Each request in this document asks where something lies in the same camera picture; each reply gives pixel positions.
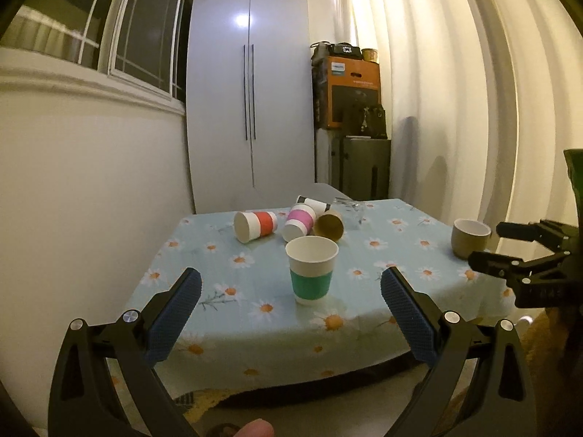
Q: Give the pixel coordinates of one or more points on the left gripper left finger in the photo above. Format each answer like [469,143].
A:
[83,398]

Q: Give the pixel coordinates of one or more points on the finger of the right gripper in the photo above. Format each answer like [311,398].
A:
[505,266]
[548,233]

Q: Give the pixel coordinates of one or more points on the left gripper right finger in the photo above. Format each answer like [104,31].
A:
[478,383]

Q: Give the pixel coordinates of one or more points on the teal banded paper cup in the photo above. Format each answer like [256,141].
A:
[311,261]

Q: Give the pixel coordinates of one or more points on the clear glass cup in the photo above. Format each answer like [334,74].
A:
[351,211]

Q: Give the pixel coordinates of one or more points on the brown kraft paper cup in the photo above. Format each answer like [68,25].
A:
[329,225]

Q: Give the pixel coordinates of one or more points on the black banded paper cup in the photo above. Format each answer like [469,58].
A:
[318,206]

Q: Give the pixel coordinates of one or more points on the pink banded paper cup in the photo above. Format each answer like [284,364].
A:
[299,222]

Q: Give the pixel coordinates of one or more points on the red banded paper cup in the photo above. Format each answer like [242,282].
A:
[254,225]

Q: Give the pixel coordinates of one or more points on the person left hand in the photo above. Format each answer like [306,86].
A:
[256,428]

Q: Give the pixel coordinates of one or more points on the olive ceramic mug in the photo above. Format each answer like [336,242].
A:
[469,236]

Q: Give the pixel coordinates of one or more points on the white curtain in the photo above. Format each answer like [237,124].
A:
[482,99]

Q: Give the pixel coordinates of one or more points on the dark bag on box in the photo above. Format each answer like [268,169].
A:
[368,121]

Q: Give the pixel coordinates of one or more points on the daisy print tablecloth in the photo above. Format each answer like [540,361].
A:
[259,325]

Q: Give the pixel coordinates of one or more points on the orange cardboard box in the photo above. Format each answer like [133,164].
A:
[340,83]

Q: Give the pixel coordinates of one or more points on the white wardrobe cabinet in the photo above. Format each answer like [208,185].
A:
[249,104]

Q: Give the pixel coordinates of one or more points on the window with white frame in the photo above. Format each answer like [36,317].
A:
[141,42]

